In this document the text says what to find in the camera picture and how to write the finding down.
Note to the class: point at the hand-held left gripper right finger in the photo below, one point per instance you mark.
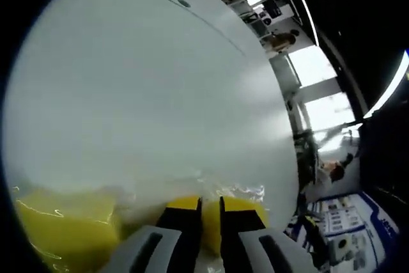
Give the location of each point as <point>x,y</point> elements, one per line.
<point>252,244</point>

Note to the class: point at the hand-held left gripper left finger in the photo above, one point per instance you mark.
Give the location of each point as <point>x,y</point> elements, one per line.
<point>166,241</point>

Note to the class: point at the yellow round silicone block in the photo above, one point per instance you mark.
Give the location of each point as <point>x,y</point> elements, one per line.
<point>211,222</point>

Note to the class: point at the yellow square silicone block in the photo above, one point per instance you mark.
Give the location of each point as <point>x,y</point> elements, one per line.
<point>67,228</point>

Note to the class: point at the blue and white poster board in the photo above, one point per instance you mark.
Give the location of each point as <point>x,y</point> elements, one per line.
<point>354,228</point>

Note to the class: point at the long ceiling light strip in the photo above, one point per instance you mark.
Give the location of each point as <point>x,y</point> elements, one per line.
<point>388,89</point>

